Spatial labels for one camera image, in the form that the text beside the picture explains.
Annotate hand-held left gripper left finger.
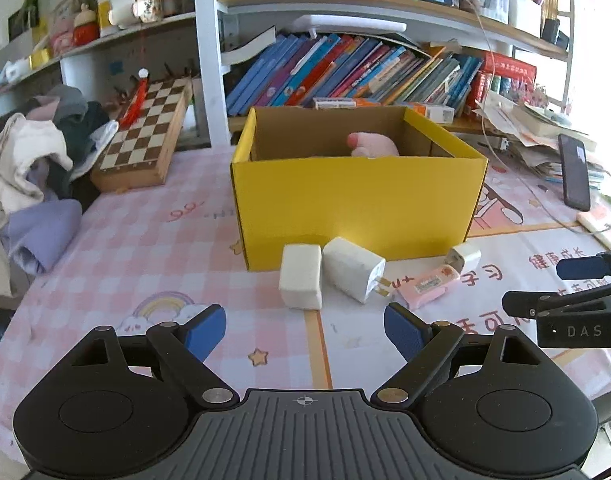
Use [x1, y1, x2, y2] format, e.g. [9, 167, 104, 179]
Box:
[59, 304, 241, 409]

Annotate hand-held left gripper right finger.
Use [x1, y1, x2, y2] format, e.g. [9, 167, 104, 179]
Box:
[370, 303, 557, 407]

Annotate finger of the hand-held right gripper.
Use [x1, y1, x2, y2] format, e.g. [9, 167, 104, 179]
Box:
[556, 250, 611, 282]
[501, 279, 611, 319]

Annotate small pink packet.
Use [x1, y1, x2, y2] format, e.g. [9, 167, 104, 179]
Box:
[391, 263, 461, 310]

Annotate large white charger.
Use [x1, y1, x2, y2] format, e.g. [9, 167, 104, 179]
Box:
[322, 236, 387, 305]

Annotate small white charger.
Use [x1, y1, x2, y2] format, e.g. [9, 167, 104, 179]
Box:
[445, 242, 483, 272]

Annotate white foam block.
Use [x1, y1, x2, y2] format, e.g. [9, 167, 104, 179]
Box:
[278, 243, 323, 310]

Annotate yellow cardboard box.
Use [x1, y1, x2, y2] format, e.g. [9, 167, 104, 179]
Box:
[230, 104, 489, 272]

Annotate pink plush pig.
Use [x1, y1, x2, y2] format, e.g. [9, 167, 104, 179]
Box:
[346, 131, 401, 159]

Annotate printed booklet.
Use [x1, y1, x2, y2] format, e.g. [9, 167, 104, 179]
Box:
[577, 207, 611, 248]

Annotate black smartphone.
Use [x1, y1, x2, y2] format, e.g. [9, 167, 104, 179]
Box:
[557, 133, 593, 212]

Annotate pink checked printed tablecloth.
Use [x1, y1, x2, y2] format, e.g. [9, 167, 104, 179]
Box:
[0, 146, 611, 453]

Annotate stack of papers and books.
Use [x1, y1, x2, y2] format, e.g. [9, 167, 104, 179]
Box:
[475, 91, 611, 192]

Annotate red thick book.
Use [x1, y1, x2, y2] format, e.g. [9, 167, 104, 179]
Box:
[472, 57, 537, 112]

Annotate wooden chessboard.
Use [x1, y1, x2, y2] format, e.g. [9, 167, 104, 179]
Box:
[90, 75, 195, 194]

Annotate orange and white carton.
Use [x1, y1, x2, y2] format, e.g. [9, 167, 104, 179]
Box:
[404, 102, 457, 124]
[312, 97, 381, 110]

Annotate pile of clothes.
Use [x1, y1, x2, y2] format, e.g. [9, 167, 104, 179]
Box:
[0, 84, 121, 299]

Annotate small black device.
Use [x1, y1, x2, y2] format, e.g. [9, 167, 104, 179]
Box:
[541, 18, 571, 51]

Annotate red tassel ornament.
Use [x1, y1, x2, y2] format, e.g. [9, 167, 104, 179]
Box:
[117, 67, 151, 129]

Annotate white pen holder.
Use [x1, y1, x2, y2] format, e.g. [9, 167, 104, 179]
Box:
[507, 0, 544, 37]

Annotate row of colourful books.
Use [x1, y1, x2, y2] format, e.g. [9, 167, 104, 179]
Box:
[224, 33, 485, 116]

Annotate white shelf unit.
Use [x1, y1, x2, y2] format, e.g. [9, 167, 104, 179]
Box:
[0, 0, 577, 150]

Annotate white light bar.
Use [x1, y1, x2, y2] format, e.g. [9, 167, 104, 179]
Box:
[292, 13, 407, 37]

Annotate red and white doll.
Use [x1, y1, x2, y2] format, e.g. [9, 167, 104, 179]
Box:
[72, 3, 100, 46]

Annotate green potted plant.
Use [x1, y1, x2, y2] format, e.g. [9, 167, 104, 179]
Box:
[7, 0, 49, 42]

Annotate long white cable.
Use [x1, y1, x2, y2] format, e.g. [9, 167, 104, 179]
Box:
[464, 0, 587, 232]

